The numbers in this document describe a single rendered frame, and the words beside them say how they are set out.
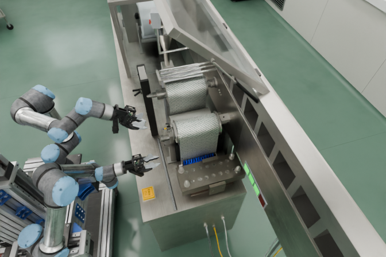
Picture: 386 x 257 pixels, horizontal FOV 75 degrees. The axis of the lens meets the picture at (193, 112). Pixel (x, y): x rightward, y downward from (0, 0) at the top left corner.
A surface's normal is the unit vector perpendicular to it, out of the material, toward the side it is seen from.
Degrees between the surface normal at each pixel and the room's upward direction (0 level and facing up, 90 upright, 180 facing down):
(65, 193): 84
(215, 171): 0
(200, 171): 0
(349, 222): 0
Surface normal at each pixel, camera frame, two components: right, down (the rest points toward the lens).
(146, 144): 0.00, -0.65
